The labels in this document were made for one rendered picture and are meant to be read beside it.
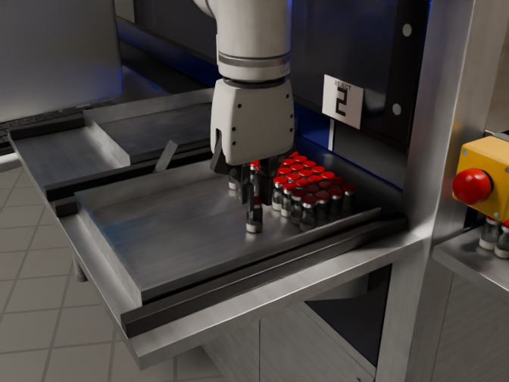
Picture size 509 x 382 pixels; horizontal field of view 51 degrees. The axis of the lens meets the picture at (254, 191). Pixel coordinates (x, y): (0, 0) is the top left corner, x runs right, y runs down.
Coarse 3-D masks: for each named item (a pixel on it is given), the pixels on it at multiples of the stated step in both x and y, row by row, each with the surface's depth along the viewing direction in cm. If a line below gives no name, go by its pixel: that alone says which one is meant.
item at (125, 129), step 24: (168, 96) 114; (192, 96) 118; (96, 120) 108; (120, 120) 111; (144, 120) 111; (168, 120) 111; (192, 120) 111; (120, 144) 99; (144, 144) 99; (192, 144) 92
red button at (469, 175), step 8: (472, 168) 59; (456, 176) 60; (464, 176) 59; (472, 176) 58; (480, 176) 58; (456, 184) 60; (464, 184) 59; (472, 184) 58; (480, 184) 58; (488, 184) 58; (456, 192) 60; (464, 192) 59; (472, 192) 58; (480, 192) 58; (488, 192) 58; (464, 200) 59; (472, 200) 59; (480, 200) 58
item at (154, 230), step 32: (96, 192) 77; (128, 192) 80; (160, 192) 83; (192, 192) 83; (224, 192) 83; (96, 224) 68; (128, 224) 74; (160, 224) 74; (192, 224) 74; (224, 224) 74; (288, 224) 74; (352, 224) 70; (128, 256) 67; (160, 256) 67; (192, 256) 67; (224, 256) 67; (256, 256) 63; (128, 288) 61; (160, 288) 57
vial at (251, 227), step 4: (260, 204) 70; (256, 208) 71; (260, 208) 71; (248, 212) 71; (252, 212) 71; (256, 212) 71; (260, 212) 71; (248, 216) 71; (252, 216) 71; (256, 216) 71; (260, 216) 71; (248, 220) 72; (252, 220) 71; (256, 220) 71; (260, 220) 71; (248, 224) 72; (252, 224) 71; (256, 224) 71; (260, 224) 72; (248, 228) 72; (252, 228) 72; (256, 228) 72; (260, 228) 72; (252, 232) 72; (256, 232) 72
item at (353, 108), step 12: (324, 84) 81; (336, 84) 78; (348, 84) 76; (324, 96) 81; (336, 96) 79; (348, 96) 77; (360, 96) 74; (324, 108) 82; (348, 108) 77; (360, 108) 75; (348, 120) 78; (360, 120) 76
